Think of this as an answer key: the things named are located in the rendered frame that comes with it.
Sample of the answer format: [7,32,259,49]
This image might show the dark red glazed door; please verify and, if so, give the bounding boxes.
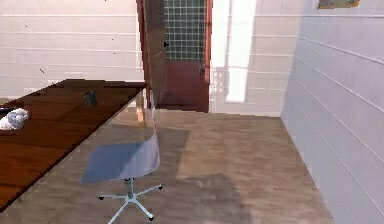
[136,0,214,113]

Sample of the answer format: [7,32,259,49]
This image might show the dark brown wooden table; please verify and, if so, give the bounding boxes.
[0,78,150,213]

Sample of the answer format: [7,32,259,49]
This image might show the white crumpled object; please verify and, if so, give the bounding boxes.
[0,107,30,131]

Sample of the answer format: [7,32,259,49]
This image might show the translucent blue swivel chair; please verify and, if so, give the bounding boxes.
[80,89,164,224]

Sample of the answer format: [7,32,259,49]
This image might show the framed wall picture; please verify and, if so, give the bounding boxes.
[317,0,362,10]

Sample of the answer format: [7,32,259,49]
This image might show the small dark grey object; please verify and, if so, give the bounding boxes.
[83,91,98,107]

